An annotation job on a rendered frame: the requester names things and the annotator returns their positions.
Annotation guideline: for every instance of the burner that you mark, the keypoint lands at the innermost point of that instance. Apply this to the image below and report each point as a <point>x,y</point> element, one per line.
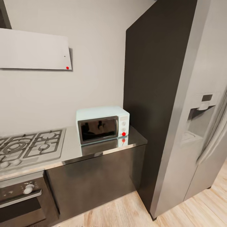
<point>31,148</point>

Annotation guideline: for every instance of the fridge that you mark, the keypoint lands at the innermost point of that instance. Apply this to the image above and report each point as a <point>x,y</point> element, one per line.
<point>175,91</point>

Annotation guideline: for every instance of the oven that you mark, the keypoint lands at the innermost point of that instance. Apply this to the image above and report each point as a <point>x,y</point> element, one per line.
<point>27,201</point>

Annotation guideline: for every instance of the range hood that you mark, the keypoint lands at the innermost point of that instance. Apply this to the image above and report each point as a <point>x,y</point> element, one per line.
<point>32,50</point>

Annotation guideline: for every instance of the microwave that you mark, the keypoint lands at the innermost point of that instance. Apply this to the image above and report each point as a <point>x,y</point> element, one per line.
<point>101,123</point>

